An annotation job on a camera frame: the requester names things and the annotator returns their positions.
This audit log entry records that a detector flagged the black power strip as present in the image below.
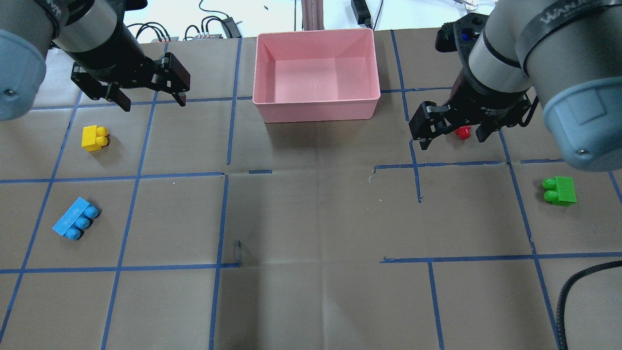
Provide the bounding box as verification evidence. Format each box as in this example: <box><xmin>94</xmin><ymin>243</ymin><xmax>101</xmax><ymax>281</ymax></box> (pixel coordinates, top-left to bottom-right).
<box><xmin>350</xmin><ymin>0</ymin><xmax>373</xmax><ymax>29</ymax></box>

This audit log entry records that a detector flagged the red toy block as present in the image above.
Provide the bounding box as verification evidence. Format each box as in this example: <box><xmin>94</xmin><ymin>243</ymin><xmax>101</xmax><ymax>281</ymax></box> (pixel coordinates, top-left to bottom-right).
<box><xmin>454</xmin><ymin>125</ymin><xmax>471</xmax><ymax>141</ymax></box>

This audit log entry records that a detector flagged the yellow toy block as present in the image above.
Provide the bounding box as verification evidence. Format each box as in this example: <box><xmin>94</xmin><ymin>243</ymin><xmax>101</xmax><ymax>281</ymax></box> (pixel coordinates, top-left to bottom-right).
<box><xmin>81</xmin><ymin>125</ymin><xmax>110</xmax><ymax>152</ymax></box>

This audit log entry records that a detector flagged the black corrugated cable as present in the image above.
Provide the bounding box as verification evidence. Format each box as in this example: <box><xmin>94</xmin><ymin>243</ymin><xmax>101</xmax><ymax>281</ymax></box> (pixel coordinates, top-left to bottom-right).
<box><xmin>557</xmin><ymin>261</ymin><xmax>622</xmax><ymax>350</ymax></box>

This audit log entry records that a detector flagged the aluminium frame post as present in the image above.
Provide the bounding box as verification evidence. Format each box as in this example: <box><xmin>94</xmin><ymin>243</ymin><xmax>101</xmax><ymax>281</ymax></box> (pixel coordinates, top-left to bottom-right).
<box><xmin>301</xmin><ymin>0</ymin><xmax>324</xmax><ymax>31</ymax></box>

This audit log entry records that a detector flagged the green toy block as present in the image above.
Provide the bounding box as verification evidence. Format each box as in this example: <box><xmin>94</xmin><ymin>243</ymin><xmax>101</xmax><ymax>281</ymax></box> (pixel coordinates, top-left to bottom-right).
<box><xmin>542</xmin><ymin>176</ymin><xmax>577</xmax><ymax>207</ymax></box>

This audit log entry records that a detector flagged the black power adapter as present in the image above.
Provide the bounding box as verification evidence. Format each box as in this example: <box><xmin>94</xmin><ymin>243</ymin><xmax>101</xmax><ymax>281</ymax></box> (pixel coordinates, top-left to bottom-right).
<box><xmin>221</xmin><ymin>17</ymin><xmax>242</xmax><ymax>38</ymax></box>

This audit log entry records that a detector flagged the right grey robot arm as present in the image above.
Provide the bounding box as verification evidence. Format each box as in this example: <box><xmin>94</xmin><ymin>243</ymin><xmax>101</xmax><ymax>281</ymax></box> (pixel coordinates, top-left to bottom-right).
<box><xmin>409</xmin><ymin>0</ymin><xmax>622</xmax><ymax>172</ymax></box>

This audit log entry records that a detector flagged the pink plastic box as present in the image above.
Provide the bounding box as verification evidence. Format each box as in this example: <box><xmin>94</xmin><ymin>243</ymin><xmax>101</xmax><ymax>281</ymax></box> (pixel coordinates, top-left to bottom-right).
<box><xmin>252</xmin><ymin>28</ymin><xmax>381</xmax><ymax>123</ymax></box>

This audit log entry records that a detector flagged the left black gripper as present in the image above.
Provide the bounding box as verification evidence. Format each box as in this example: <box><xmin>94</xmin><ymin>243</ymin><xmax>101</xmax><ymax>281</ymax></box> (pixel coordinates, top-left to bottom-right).
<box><xmin>71</xmin><ymin>23</ymin><xmax>191</xmax><ymax>112</ymax></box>

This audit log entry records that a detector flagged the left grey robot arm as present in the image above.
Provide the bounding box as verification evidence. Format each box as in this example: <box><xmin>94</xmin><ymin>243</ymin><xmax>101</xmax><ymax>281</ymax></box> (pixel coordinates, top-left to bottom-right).
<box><xmin>0</xmin><ymin>0</ymin><xmax>191</xmax><ymax>121</ymax></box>

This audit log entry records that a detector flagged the blue toy block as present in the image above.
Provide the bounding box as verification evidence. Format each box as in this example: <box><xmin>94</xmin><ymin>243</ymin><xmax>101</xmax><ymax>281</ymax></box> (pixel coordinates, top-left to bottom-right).
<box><xmin>52</xmin><ymin>197</ymin><xmax>102</xmax><ymax>241</ymax></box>

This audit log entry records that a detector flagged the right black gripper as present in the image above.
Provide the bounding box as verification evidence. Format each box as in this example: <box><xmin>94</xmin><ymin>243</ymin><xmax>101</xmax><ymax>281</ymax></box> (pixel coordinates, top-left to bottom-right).
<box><xmin>409</xmin><ymin>73</ymin><xmax>532</xmax><ymax>150</ymax></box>

